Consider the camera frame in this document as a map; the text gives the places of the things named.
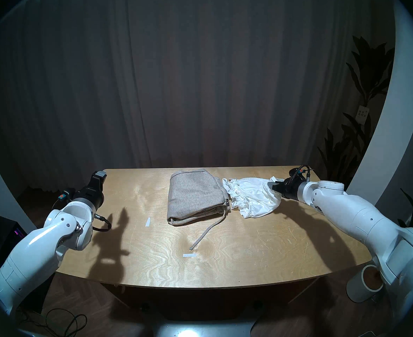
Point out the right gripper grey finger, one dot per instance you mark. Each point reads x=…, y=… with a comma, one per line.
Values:
x=276, y=187

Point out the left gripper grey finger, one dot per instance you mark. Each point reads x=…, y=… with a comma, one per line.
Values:
x=101, y=173

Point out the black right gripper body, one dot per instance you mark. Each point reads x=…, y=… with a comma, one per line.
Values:
x=292, y=189

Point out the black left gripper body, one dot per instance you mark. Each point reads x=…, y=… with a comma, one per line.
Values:
x=92, y=196

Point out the white frilled shorts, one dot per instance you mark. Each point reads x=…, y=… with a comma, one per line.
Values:
x=255, y=199

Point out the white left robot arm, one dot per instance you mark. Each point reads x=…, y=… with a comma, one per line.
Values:
x=34, y=248

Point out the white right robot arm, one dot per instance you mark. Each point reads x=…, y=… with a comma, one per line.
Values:
x=368, y=220

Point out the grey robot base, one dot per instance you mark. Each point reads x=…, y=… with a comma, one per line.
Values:
x=199, y=331

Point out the short white tape strip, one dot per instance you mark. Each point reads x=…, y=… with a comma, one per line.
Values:
x=148, y=222

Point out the black computer tower with lights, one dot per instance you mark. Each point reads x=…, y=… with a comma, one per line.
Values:
x=13, y=231

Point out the white paper plant tag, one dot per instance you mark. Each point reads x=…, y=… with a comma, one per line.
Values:
x=362, y=113

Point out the long white tape strip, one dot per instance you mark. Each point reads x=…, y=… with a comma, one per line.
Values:
x=189, y=255

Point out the small plant in white pot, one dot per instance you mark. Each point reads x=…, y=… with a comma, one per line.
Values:
x=355, y=290

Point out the beige pleated curtain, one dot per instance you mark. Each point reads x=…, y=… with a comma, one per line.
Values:
x=199, y=76

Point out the tall dark leafy plant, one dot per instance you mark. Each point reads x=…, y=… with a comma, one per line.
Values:
x=369, y=69

